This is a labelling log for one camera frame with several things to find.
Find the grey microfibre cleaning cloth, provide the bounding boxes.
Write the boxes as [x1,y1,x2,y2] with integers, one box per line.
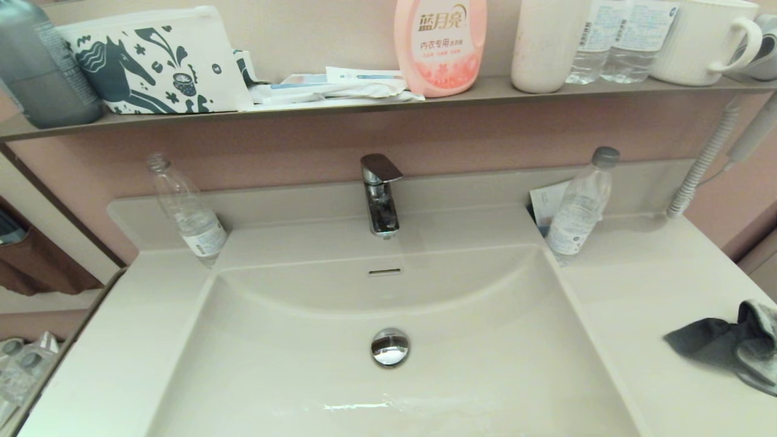
[663,299,777,398]

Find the chrome faucet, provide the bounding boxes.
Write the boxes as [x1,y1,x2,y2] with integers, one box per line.
[360,153,404,239]

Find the cream sink basin countertop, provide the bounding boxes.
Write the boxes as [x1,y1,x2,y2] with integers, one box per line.
[18,159,777,437]

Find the chrome drain stopper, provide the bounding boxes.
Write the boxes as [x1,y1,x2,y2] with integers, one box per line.
[371,328,410,368]

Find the white sachet packet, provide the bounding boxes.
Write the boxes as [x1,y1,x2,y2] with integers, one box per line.
[249,80,426,109]

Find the white blue-striped packet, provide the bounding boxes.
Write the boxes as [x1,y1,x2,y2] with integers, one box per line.
[280,66,406,89]

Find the white paper card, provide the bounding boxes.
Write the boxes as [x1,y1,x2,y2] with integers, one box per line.
[529,180,574,228]

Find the pink detergent bottle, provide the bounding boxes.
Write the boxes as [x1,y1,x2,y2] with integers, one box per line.
[393,0,488,98]

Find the clear bottle with grey cap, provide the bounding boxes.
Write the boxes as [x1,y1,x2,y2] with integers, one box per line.
[545,146,621,266]

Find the clear uncapped plastic bottle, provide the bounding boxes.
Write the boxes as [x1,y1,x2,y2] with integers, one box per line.
[146,153,228,268]

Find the cream tumbler cup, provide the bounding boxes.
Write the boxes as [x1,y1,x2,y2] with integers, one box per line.
[511,0,592,94]

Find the clear labelled water bottle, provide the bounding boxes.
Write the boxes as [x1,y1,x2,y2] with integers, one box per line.
[566,0,620,85]
[601,0,680,84]

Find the white pouch with horse print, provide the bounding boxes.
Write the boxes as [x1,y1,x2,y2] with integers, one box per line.
[56,5,254,115]

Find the brown hanging cloth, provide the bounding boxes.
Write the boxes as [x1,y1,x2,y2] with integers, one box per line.
[0,225,104,297]

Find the white ribbed mug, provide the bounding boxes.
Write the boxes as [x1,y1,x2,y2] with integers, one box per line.
[650,0,764,86]

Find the grey plastic bottle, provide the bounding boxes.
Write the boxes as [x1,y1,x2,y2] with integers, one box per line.
[0,0,104,129]

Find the clear plastic wrapped packs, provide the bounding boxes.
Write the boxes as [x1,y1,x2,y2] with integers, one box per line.
[0,331,61,425]

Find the grey hair dryer head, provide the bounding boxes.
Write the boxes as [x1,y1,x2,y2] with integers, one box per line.
[728,13,777,82]

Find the brown wall shelf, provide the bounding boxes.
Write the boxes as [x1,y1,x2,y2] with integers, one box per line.
[0,74,777,143]

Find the white coiled cord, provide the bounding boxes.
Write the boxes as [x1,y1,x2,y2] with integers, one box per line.
[667,97,742,219]

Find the white hair dryer handle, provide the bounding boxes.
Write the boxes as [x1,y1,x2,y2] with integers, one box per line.
[725,92,777,164]

